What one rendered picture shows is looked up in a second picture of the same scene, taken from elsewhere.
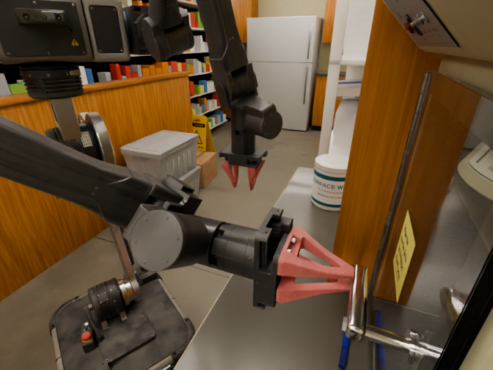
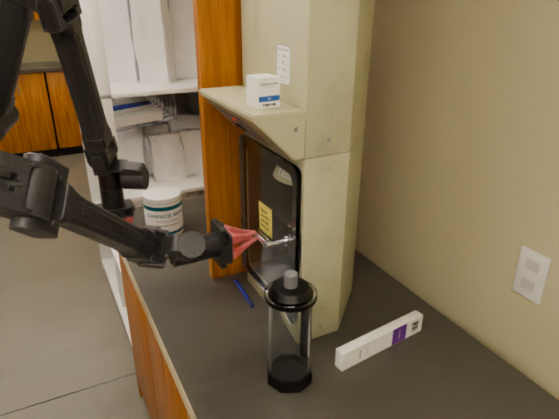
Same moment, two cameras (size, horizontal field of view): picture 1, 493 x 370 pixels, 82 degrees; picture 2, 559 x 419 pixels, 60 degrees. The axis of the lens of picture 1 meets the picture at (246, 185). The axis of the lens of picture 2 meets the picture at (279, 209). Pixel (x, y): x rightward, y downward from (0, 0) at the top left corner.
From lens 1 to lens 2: 0.86 m
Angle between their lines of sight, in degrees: 44
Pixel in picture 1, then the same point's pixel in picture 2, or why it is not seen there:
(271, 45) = not seen: outside the picture
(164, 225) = (192, 236)
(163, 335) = not seen: outside the picture
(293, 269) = (237, 238)
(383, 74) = (215, 135)
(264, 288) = (227, 253)
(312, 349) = (233, 308)
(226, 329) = (178, 330)
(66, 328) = not seen: outside the picture
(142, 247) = (187, 250)
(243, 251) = (213, 242)
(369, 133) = (215, 168)
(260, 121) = (140, 178)
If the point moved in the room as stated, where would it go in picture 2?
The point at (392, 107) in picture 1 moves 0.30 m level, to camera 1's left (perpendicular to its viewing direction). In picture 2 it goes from (223, 150) to (126, 180)
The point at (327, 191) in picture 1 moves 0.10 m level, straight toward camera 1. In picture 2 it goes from (165, 221) to (176, 233)
